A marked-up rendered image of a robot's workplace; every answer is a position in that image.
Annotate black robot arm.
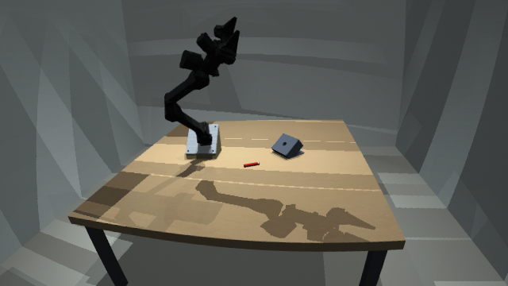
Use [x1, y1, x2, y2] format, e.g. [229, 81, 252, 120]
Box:
[164, 33, 220, 146]

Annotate dark grey sloped panel with hole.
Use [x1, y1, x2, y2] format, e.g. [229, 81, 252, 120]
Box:
[271, 133, 304, 159]

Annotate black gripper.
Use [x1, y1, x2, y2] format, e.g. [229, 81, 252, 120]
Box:
[207, 17, 240, 65]

